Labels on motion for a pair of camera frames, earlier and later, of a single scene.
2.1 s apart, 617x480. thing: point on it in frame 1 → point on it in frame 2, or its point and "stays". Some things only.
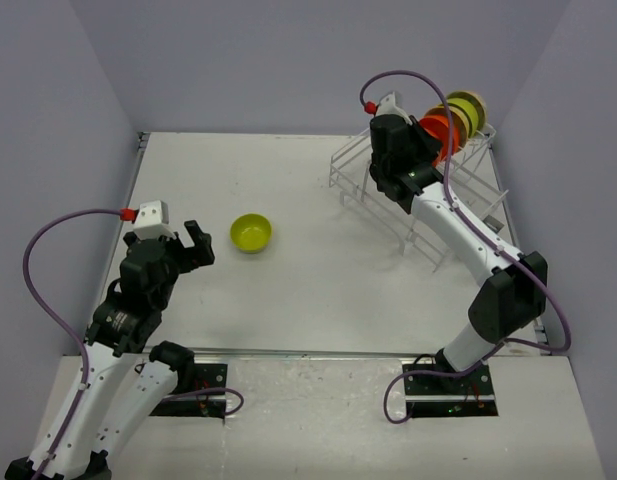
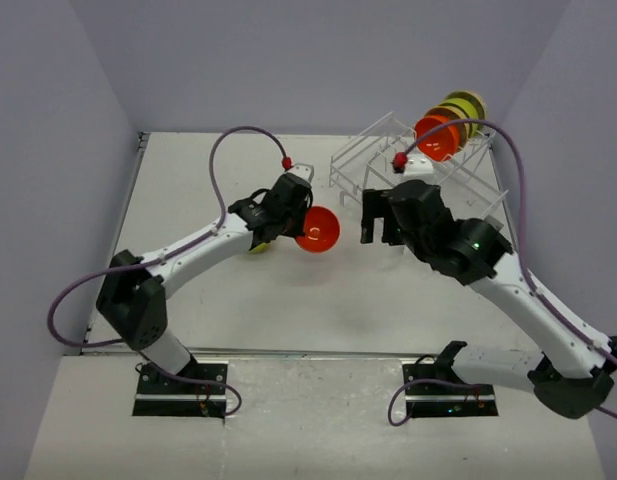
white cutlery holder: (494, 224) stays
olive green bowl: (470, 110) stays
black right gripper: (430, 144) → (376, 204)
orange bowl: (438, 126) stays
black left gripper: (202, 253) → (297, 229)
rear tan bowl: (474, 101) stays
